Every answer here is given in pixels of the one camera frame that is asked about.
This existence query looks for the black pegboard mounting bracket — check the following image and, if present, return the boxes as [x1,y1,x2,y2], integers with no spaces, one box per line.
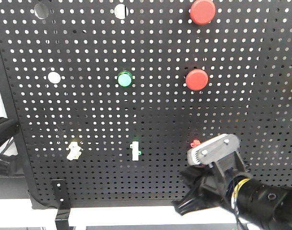
[52,179,71,230]

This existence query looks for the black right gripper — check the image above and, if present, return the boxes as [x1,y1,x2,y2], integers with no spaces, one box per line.
[172,152,252,216]

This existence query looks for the red toggle switch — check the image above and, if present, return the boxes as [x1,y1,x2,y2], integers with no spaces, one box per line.
[190,139,200,148]

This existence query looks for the black perforated pegboard panel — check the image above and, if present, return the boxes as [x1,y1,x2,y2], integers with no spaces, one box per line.
[0,0,292,207]

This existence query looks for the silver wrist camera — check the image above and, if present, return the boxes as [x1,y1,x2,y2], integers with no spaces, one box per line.
[187,134,240,166]

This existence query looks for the yellow toggle switch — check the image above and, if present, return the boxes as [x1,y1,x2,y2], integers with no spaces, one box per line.
[66,141,83,161]

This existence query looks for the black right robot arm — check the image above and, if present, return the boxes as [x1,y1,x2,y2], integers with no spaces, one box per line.
[173,152,292,230]

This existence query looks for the upper red round button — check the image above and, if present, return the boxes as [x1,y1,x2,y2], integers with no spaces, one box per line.
[190,0,216,25]

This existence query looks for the green round button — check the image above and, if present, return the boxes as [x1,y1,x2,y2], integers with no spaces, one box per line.
[117,70,133,87]

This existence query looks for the lower red round button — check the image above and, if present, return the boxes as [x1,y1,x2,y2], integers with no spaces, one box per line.
[186,69,209,91]

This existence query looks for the red round button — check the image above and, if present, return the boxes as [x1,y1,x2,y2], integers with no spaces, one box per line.
[186,69,209,91]
[190,0,216,25]

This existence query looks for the green toggle switch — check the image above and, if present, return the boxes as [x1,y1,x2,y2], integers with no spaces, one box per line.
[129,141,141,161]

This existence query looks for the black box behind pegboard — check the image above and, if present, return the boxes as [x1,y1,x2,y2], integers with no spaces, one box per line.
[0,157,31,200]

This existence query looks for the white height-adjustable desk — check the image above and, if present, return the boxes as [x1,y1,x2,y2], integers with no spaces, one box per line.
[0,199,235,230]

